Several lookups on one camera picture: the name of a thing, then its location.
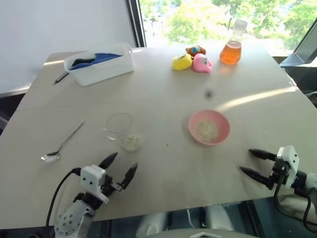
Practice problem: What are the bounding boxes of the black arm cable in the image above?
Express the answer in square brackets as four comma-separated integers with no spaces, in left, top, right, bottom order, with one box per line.
[273,165,313,227]
[46,168,82,227]

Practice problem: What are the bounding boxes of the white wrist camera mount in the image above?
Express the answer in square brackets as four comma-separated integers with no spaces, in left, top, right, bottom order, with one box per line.
[80,164,106,200]
[276,145,300,187]

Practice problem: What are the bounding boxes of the clear glass cup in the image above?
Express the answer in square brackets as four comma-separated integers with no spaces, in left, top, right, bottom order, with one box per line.
[103,112,144,152]

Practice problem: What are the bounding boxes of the brown plush toy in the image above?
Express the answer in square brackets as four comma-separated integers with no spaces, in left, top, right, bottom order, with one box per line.
[185,44,207,57]

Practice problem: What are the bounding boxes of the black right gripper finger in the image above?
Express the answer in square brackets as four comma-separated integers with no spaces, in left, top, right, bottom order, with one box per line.
[248,148,278,161]
[239,166,276,191]

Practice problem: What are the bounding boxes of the yellow plush toy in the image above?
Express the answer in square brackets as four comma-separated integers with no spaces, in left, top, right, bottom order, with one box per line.
[172,53,194,71]

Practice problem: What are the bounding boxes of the black window frame post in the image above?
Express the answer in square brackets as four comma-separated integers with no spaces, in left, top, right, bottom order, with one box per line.
[125,0,147,48]

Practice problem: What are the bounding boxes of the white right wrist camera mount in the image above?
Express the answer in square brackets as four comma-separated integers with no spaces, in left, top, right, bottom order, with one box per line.
[276,145,300,187]

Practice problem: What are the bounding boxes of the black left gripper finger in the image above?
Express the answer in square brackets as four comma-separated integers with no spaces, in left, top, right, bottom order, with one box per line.
[119,162,138,191]
[98,152,118,171]

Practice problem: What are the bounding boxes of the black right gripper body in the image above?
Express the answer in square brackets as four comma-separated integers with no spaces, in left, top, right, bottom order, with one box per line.
[269,159,289,185]

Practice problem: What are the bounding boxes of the black pen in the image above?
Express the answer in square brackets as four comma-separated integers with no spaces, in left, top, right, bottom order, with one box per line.
[53,71,70,85]

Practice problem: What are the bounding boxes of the metal spoon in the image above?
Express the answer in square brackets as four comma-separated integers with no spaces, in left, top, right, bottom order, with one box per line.
[40,120,85,164]

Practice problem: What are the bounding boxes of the pink bowl with grains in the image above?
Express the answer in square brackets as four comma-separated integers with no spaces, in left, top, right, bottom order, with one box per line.
[188,109,231,146]

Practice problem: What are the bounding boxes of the white plastic storage box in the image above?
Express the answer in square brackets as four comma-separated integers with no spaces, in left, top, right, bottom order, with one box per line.
[63,42,135,87]

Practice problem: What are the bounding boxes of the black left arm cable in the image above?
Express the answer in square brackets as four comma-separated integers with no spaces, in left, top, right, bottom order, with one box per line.
[46,168,82,227]

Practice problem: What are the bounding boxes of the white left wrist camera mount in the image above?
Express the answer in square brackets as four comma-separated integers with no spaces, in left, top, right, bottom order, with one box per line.
[80,164,106,200]

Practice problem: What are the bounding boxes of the pink plush toy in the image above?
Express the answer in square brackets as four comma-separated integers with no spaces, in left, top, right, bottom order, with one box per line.
[193,53,213,74]

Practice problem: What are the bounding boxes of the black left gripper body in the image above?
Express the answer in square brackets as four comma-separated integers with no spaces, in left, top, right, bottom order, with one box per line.
[100,174,124,197]

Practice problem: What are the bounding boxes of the glass flask with orange liquid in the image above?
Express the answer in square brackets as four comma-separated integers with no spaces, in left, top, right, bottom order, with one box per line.
[219,19,248,65]

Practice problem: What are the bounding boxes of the blue cloth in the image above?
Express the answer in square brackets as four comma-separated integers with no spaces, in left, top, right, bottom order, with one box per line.
[70,52,122,70]

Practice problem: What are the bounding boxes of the dark angled window frame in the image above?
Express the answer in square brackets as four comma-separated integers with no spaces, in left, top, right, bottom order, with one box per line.
[279,29,317,105]

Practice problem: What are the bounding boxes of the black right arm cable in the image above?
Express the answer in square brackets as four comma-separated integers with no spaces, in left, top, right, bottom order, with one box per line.
[273,165,313,227]

